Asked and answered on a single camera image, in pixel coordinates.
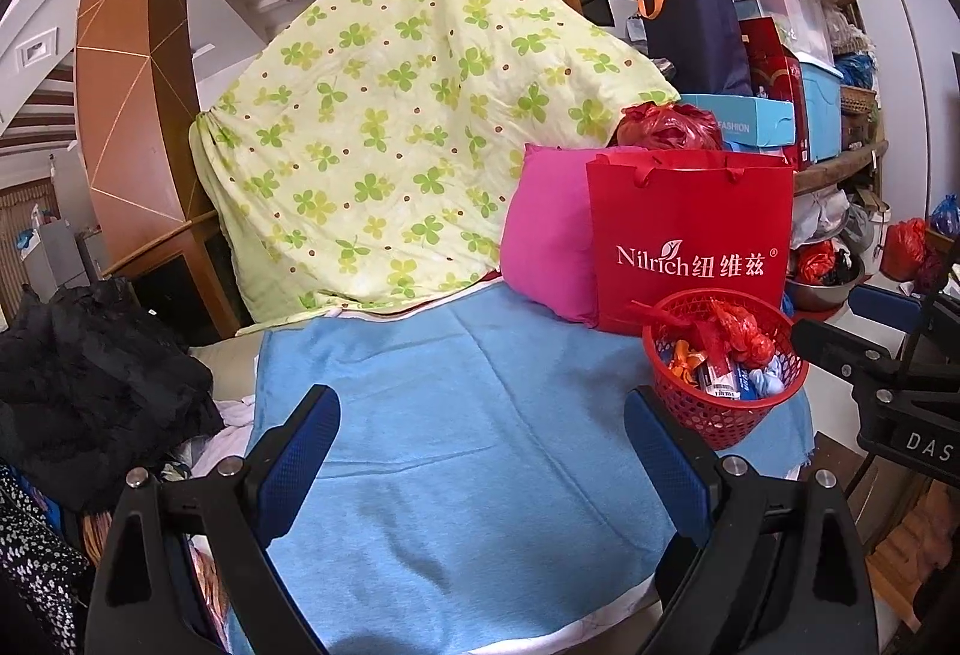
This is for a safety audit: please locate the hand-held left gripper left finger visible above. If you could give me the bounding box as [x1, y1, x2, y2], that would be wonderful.
[84, 385, 342, 655]

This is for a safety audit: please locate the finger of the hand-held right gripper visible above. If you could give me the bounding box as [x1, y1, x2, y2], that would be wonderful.
[791, 319, 901, 386]
[851, 283, 935, 335]

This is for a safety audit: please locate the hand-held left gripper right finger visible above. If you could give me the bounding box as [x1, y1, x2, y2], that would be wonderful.
[624, 386, 878, 655]

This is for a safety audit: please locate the red mesh basket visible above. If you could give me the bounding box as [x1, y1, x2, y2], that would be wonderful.
[643, 289, 815, 452]

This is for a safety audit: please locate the white tube box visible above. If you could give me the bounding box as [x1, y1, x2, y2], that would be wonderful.
[694, 358, 745, 401]

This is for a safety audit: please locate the orange plastic bag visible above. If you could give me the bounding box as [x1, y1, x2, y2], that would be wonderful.
[671, 340, 710, 386]

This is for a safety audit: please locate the red plastic bag ball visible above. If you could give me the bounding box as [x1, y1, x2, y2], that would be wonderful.
[712, 302, 777, 367]

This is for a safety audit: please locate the metal basin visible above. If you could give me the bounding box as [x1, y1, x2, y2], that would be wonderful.
[787, 250, 867, 312]

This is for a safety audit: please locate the blue plastic bag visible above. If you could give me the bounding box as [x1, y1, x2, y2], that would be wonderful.
[930, 193, 960, 236]

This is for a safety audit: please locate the light blue blanket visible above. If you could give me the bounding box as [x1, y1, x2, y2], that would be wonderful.
[225, 295, 815, 655]

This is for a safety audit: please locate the red paper bag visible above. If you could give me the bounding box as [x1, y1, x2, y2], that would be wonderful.
[585, 148, 796, 337]

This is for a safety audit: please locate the blue storage bin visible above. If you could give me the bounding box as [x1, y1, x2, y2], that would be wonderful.
[795, 58, 845, 165]

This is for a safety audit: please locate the teal cardboard box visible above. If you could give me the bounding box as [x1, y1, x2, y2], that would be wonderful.
[679, 94, 796, 147]

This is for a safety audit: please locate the red gift box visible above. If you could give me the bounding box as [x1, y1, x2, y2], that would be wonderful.
[739, 17, 811, 168]

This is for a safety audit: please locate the pink pillow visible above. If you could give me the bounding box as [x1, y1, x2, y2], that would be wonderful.
[500, 143, 623, 326]

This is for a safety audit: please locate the large red plastic bag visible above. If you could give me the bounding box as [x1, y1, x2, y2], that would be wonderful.
[615, 101, 725, 153]

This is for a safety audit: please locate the black white dotted cloth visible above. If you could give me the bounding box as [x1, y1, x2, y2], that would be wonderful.
[0, 467, 91, 655]

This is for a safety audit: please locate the grey cabinet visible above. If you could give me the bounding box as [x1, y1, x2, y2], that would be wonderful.
[22, 220, 98, 303]

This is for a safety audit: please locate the clear storage bin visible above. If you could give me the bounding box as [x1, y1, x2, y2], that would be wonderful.
[720, 0, 833, 63]

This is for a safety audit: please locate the green clover quilt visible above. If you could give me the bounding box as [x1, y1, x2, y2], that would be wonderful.
[189, 0, 682, 326]

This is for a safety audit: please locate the wooden cabinet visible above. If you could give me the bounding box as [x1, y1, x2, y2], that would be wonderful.
[75, 0, 226, 341]

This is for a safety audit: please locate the navy bag with orange straps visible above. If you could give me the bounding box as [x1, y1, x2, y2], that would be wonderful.
[636, 0, 755, 97]

